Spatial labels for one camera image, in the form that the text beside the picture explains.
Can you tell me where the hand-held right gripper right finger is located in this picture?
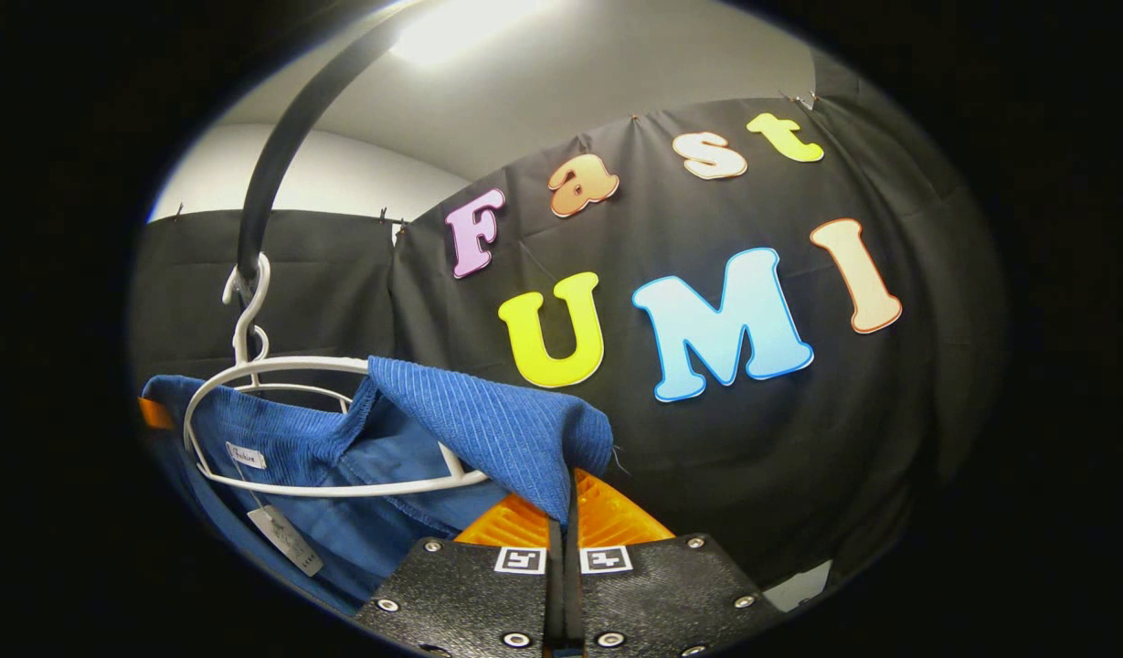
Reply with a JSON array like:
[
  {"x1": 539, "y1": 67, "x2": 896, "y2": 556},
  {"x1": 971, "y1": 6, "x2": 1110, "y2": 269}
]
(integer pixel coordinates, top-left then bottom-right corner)
[{"x1": 566, "y1": 468, "x2": 786, "y2": 658}]

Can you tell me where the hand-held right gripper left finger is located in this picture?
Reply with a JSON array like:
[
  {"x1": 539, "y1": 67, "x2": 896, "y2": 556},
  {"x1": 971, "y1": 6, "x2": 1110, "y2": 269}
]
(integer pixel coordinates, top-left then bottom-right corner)
[{"x1": 355, "y1": 493, "x2": 563, "y2": 658}]

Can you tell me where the blue corduroy jacket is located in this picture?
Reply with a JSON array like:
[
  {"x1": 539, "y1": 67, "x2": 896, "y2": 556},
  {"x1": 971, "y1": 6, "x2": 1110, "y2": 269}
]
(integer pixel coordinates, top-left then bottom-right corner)
[{"x1": 139, "y1": 356, "x2": 614, "y2": 615}]

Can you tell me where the black clothes rack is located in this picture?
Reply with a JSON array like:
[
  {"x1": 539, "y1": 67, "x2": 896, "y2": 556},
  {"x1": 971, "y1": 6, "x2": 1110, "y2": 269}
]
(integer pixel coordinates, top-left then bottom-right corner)
[{"x1": 237, "y1": 0, "x2": 425, "y2": 284}]

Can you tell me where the white storage box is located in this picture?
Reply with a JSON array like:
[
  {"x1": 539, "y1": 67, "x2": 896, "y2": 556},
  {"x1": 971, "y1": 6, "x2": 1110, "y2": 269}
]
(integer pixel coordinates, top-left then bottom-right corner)
[{"x1": 764, "y1": 560, "x2": 833, "y2": 611}]

